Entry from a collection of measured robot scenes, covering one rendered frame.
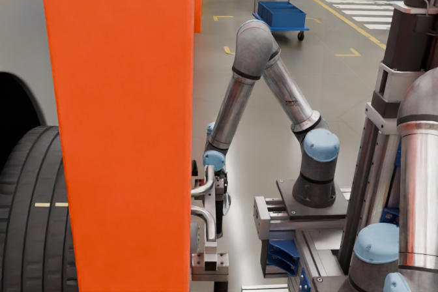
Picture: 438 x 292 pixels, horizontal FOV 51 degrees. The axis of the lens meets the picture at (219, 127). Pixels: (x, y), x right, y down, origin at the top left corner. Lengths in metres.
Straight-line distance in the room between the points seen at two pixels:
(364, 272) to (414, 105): 0.43
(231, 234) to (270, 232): 1.12
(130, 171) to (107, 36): 0.17
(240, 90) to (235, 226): 1.49
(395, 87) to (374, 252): 0.40
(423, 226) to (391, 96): 0.43
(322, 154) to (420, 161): 0.64
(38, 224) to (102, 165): 0.51
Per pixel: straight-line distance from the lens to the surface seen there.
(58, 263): 1.07
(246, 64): 1.41
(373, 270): 1.17
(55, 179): 1.12
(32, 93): 1.60
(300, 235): 1.63
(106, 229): 0.66
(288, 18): 6.67
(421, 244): 0.90
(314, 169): 1.55
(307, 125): 1.63
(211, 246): 1.12
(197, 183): 1.43
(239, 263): 2.58
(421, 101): 0.95
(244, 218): 2.89
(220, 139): 1.51
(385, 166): 1.29
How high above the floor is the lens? 1.73
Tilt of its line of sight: 26 degrees down
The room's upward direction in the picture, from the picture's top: 3 degrees clockwise
